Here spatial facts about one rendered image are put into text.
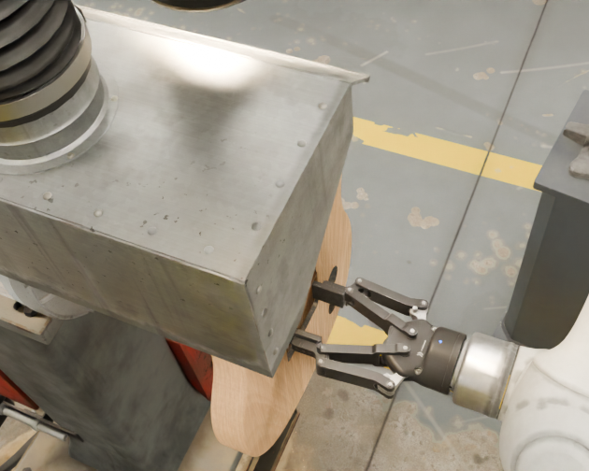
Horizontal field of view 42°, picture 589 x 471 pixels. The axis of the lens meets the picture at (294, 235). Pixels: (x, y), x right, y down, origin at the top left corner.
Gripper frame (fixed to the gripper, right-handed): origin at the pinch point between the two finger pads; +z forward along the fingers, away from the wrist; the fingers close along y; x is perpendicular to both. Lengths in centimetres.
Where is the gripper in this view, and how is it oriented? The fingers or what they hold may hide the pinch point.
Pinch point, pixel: (303, 311)
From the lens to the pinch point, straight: 96.8
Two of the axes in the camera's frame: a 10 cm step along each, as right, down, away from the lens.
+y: 4.1, -7.1, 5.7
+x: -0.6, -6.4, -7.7
